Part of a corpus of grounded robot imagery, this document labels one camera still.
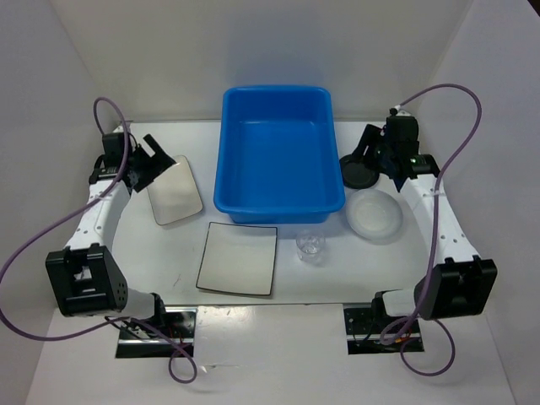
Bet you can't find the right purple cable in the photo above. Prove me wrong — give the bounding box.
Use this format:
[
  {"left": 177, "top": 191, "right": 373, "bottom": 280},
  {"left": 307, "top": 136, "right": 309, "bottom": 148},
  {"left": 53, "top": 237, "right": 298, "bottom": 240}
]
[{"left": 379, "top": 83, "right": 483, "bottom": 376}]

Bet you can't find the white round bowl plate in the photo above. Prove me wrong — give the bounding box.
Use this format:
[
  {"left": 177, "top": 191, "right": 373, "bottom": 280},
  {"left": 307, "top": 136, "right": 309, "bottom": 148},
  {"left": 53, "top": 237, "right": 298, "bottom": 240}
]
[{"left": 345, "top": 189, "right": 403, "bottom": 242}]

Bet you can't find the small rectangular white plate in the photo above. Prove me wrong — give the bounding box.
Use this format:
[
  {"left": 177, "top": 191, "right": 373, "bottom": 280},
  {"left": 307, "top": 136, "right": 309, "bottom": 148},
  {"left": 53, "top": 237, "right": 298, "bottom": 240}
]
[{"left": 148, "top": 155, "right": 203, "bottom": 226}]

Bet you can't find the purple cable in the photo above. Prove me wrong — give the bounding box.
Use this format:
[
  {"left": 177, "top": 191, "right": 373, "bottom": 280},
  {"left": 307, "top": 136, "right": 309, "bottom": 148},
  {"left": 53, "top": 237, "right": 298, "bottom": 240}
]
[
  {"left": 379, "top": 83, "right": 483, "bottom": 376},
  {"left": 0, "top": 97, "right": 198, "bottom": 383}
]

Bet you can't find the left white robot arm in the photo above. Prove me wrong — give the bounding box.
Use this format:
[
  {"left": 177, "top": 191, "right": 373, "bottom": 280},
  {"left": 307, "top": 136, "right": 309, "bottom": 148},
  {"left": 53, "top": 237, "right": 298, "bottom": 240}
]
[{"left": 46, "top": 132, "right": 175, "bottom": 338}]

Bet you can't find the small black round plate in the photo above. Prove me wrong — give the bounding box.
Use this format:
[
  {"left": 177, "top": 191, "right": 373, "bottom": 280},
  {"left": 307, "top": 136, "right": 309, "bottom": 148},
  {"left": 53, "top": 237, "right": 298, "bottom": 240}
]
[{"left": 339, "top": 154, "right": 380, "bottom": 190}]

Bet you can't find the blue plastic bin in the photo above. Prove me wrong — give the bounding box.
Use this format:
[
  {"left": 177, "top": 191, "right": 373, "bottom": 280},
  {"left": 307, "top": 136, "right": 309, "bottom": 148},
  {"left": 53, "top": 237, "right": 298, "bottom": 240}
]
[{"left": 213, "top": 85, "right": 345, "bottom": 224}]

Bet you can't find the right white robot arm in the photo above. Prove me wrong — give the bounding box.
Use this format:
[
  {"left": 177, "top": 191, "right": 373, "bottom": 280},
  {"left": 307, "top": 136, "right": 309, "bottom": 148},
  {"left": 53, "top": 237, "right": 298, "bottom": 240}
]
[{"left": 352, "top": 115, "right": 498, "bottom": 320}]

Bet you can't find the large square white plate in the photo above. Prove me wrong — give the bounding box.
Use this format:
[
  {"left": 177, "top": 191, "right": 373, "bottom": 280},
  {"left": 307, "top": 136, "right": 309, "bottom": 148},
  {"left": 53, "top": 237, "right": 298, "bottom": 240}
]
[{"left": 196, "top": 222, "right": 278, "bottom": 297}]

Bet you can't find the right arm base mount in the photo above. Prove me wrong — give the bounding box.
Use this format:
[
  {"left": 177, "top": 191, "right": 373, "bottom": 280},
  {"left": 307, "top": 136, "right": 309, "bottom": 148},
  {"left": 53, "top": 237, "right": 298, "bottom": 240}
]
[{"left": 343, "top": 303, "right": 424, "bottom": 355}]

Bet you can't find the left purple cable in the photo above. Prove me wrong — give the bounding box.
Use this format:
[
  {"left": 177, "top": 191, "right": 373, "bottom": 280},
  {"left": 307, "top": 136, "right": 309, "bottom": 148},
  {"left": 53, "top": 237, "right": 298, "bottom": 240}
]
[{"left": 0, "top": 97, "right": 198, "bottom": 383}]

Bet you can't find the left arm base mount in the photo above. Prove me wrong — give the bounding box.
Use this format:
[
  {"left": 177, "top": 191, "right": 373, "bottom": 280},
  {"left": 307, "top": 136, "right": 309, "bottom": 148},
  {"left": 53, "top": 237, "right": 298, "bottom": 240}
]
[{"left": 115, "top": 306, "right": 197, "bottom": 359}]

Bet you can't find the clear plastic cup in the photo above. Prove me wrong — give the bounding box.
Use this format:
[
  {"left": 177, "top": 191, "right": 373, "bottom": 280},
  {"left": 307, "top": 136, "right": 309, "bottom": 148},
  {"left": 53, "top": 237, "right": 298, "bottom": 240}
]
[{"left": 296, "top": 229, "right": 326, "bottom": 265}]

